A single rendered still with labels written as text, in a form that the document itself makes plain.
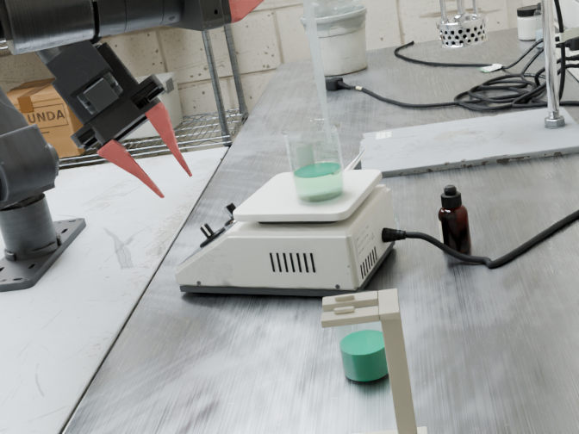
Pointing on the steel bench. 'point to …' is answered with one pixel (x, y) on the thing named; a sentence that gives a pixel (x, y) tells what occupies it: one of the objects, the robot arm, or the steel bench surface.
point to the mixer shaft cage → (462, 27)
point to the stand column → (550, 66)
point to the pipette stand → (393, 344)
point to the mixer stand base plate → (468, 143)
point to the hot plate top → (277, 196)
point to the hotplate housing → (296, 254)
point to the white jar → (526, 28)
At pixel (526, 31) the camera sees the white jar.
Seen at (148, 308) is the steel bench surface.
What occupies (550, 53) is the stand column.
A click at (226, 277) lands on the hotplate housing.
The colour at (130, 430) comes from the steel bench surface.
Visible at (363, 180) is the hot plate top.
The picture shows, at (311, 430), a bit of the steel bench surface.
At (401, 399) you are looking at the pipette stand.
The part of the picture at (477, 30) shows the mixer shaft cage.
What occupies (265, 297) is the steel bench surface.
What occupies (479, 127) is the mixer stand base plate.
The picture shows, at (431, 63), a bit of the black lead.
